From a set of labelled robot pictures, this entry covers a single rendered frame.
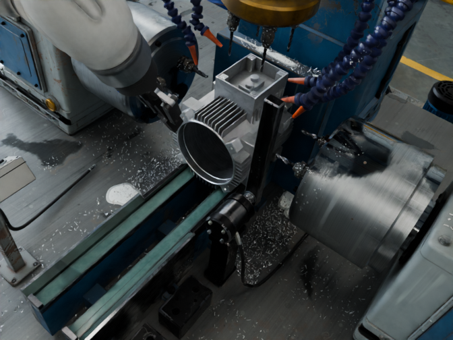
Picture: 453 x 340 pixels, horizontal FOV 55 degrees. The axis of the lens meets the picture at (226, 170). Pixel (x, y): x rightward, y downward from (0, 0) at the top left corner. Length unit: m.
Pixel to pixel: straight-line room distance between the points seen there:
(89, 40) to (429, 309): 0.66
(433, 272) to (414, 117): 0.85
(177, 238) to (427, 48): 3.02
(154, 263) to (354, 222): 0.38
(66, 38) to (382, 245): 0.58
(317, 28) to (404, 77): 2.25
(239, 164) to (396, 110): 0.79
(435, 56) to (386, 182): 2.89
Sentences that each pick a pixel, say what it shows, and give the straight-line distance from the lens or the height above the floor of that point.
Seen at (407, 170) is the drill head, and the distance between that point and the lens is 0.79.
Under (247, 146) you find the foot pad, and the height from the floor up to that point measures 1.07.
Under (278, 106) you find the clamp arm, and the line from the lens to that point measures 0.69.
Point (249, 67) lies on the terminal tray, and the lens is 0.97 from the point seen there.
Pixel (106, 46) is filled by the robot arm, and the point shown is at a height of 1.36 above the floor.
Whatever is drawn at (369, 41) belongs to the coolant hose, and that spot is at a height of 1.36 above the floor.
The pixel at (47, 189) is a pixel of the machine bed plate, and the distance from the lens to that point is 1.17.
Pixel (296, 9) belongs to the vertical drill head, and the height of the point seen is 1.33.
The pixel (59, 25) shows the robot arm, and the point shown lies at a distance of 0.55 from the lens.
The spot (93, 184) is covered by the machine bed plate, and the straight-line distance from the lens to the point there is 1.15.
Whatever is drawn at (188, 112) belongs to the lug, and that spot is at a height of 1.09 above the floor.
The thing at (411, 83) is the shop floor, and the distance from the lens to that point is 3.24.
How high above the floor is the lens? 1.68
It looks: 48 degrees down
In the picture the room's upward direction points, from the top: 9 degrees clockwise
